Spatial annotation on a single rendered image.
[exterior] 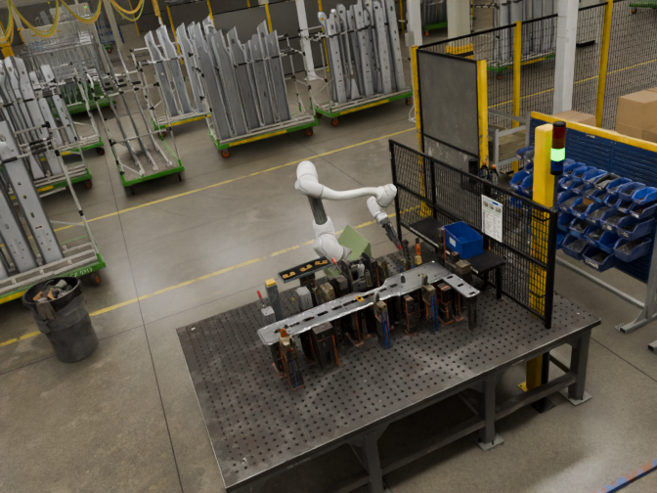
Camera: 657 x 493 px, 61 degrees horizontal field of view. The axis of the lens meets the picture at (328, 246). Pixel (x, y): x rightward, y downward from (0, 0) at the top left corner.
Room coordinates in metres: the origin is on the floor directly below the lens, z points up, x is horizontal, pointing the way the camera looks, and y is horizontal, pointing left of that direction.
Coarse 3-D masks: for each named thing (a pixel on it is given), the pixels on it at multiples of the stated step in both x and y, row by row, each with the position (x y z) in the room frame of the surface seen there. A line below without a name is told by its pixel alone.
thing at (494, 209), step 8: (488, 200) 3.35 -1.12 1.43; (496, 200) 3.28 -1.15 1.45; (488, 208) 3.35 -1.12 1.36; (496, 208) 3.28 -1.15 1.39; (488, 216) 3.35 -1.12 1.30; (496, 216) 3.28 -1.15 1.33; (488, 224) 3.35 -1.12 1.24; (496, 224) 3.28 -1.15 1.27; (488, 232) 3.35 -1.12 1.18; (496, 232) 3.28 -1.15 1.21; (496, 240) 3.28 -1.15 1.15
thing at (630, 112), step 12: (624, 96) 6.23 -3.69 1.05; (636, 96) 6.15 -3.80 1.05; (648, 96) 6.08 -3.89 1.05; (624, 108) 6.14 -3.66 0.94; (636, 108) 5.97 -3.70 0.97; (648, 108) 5.88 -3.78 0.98; (624, 120) 6.12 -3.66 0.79; (636, 120) 5.95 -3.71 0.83; (648, 120) 5.89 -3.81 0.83; (624, 132) 6.10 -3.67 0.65; (636, 132) 5.93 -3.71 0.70; (648, 132) 5.79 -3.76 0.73
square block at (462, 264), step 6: (456, 264) 3.21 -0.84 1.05; (462, 264) 3.18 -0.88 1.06; (468, 264) 3.17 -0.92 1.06; (456, 270) 3.21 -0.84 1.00; (462, 270) 3.15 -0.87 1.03; (468, 270) 3.17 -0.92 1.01; (462, 276) 3.15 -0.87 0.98; (468, 276) 3.17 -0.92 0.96; (468, 282) 3.17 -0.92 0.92; (462, 300) 3.15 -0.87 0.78; (462, 306) 3.15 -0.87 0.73
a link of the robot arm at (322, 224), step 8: (304, 168) 3.74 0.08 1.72; (312, 168) 3.75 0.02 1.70; (312, 200) 3.81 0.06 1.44; (320, 200) 3.84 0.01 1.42; (312, 208) 3.85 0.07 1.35; (320, 208) 3.84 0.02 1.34; (320, 216) 3.86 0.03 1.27; (320, 224) 3.89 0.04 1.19; (328, 224) 3.89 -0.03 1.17; (320, 232) 3.88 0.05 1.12; (328, 232) 3.88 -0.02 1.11
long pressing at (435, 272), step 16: (416, 272) 3.27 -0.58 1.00; (432, 272) 3.24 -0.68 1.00; (448, 272) 3.20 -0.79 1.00; (384, 288) 3.14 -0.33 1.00; (400, 288) 3.11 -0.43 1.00; (416, 288) 3.08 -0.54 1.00; (336, 304) 3.04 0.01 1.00; (352, 304) 3.01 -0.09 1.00; (368, 304) 2.98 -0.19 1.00; (288, 320) 2.95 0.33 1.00; (320, 320) 2.89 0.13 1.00; (272, 336) 2.80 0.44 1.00
